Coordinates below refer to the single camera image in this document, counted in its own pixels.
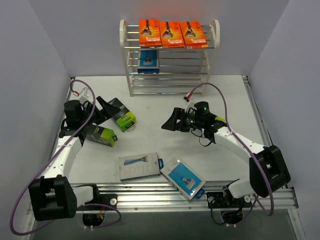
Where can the black green Gillette Labs carton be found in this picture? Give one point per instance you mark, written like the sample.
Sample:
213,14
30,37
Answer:
101,135

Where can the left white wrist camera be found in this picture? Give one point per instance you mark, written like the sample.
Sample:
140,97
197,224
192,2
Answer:
83,95

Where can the Harry's blade cartridge pack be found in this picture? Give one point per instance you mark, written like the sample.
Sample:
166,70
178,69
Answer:
189,183

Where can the grey Harry's box blue razor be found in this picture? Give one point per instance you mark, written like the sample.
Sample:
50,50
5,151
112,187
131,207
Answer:
136,167

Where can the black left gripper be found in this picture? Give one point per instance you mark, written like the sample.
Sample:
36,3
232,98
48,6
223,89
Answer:
92,116

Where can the small orange Gillette razor box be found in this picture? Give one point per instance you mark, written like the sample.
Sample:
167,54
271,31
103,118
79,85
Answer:
149,33

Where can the aluminium rail base frame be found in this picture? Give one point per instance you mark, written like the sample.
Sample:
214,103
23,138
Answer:
91,163

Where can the white chrome-bar shelf rack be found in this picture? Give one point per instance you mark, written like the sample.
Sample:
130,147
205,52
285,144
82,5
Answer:
179,68

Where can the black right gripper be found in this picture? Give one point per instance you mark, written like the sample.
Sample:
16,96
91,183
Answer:
182,119

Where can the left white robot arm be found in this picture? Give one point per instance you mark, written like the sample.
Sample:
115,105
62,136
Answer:
51,194

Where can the orange Gillette Fusion5 razor box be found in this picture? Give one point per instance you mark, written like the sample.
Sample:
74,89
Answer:
193,35

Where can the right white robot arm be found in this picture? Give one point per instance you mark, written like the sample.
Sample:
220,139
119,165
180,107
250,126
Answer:
268,171

